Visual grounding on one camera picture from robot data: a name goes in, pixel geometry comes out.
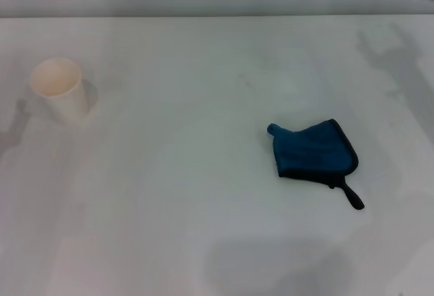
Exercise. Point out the blue rag with black trim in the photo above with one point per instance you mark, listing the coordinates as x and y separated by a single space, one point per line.
312 150

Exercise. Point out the white paper cup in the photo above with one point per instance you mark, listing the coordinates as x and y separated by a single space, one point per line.
62 89

